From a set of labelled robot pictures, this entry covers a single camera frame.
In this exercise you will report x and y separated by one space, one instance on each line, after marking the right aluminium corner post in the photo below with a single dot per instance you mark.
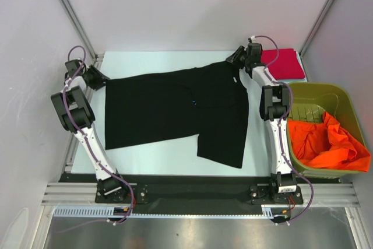
316 26

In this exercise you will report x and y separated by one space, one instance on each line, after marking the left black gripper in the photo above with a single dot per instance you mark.
99 77

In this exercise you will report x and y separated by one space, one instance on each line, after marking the olive green plastic basket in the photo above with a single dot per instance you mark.
310 101

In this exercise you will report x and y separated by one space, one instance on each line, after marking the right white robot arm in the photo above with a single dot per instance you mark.
274 108

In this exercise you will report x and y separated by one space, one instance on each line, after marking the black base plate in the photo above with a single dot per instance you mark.
193 195

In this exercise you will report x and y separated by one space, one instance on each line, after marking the folded red t shirt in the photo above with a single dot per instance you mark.
274 68

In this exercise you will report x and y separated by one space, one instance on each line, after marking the orange t shirt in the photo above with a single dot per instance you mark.
327 145

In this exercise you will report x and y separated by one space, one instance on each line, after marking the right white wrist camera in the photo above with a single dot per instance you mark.
252 39

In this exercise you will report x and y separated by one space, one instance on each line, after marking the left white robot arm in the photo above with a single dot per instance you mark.
77 117

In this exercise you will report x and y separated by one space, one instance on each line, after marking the aluminium corner post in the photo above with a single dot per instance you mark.
316 26
77 25

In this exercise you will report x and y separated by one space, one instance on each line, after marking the left aluminium corner post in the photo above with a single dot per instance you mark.
77 25

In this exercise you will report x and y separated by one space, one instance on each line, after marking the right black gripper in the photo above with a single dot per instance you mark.
236 57

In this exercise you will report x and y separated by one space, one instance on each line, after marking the black t shirt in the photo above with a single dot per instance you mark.
209 102

